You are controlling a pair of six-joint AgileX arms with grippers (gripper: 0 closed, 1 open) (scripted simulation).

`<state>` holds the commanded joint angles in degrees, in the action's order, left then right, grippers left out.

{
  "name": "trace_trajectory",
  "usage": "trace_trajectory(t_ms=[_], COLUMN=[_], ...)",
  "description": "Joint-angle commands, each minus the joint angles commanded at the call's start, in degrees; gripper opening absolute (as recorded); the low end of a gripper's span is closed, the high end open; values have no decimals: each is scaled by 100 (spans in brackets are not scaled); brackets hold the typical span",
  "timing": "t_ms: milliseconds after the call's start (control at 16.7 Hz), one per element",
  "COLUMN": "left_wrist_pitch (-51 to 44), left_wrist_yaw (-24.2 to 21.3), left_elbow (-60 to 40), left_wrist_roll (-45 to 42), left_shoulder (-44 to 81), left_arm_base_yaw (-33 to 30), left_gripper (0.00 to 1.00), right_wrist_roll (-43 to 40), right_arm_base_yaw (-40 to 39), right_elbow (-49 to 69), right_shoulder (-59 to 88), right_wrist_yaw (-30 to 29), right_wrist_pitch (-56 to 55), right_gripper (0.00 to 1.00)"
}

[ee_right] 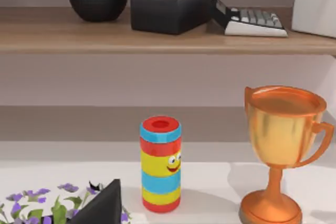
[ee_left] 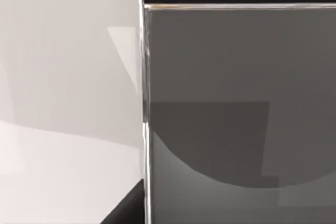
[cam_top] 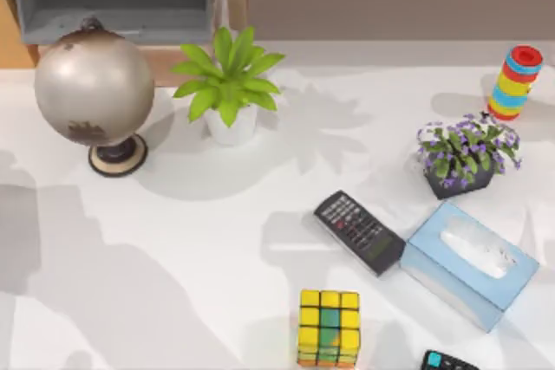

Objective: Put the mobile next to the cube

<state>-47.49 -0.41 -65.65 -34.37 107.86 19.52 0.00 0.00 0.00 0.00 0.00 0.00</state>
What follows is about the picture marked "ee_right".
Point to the white tissue box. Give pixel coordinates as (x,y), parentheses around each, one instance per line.
(315,9)

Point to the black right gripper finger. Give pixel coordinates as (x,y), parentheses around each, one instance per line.
(105,204)

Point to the wooden shelf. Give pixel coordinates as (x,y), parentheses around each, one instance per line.
(110,39)

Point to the black tissue box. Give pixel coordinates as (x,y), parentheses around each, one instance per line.
(170,9)

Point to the stack of coloured rings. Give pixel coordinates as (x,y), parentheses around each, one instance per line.
(160,163)

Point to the white and grey keyboard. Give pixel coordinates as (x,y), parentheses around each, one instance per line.
(249,22)

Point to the golden trophy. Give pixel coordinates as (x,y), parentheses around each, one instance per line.
(282,140)

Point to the purple flowering plant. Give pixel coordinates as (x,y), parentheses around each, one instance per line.
(34,205)

